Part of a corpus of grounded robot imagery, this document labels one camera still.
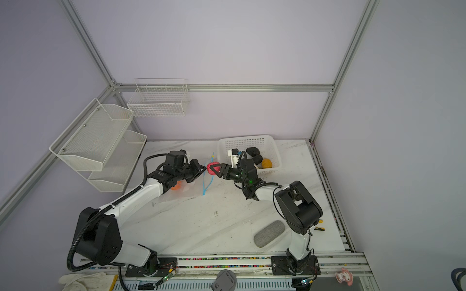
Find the orange toy fruit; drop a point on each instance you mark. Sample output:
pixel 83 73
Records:
pixel 178 186

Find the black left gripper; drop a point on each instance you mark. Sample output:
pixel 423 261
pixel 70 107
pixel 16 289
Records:
pixel 197 168

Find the white plastic perforated basket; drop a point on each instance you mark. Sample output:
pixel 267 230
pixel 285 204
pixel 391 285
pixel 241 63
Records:
pixel 261 148

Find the pink plush toy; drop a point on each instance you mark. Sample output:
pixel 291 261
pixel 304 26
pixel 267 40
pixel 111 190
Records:
pixel 344 276

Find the grey oval stone pad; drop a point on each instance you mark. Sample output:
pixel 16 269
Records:
pixel 269 233

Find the clear zip bag blue zipper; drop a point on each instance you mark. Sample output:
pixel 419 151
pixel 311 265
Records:
pixel 187 192

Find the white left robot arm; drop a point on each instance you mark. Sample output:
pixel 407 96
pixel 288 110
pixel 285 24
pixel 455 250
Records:
pixel 97 239

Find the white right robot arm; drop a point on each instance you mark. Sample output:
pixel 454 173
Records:
pixel 293 202

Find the white mesh two-tier shelf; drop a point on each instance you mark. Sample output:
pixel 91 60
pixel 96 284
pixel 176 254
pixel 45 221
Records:
pixel 101 146

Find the pink toy fruit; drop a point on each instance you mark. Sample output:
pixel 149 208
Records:
pixel 213 168

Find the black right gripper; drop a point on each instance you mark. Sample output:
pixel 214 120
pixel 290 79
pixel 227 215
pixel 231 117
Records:
pixel 226 171

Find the aluminium rail base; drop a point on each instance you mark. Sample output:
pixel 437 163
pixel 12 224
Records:
pixel 247 263

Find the black toy avocado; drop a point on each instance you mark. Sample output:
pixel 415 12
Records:
pixel 257 159

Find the yellow-brown toy potato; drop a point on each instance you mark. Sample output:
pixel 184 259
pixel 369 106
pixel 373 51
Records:
pixel 267 163

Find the yellow handled pliers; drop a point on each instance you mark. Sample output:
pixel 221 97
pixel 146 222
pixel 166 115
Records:
pixel 319 226

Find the white wire wall basket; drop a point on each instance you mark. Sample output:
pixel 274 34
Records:
pixel 159 97

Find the grey plastic device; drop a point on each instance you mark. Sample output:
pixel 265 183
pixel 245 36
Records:
pixel 226 280

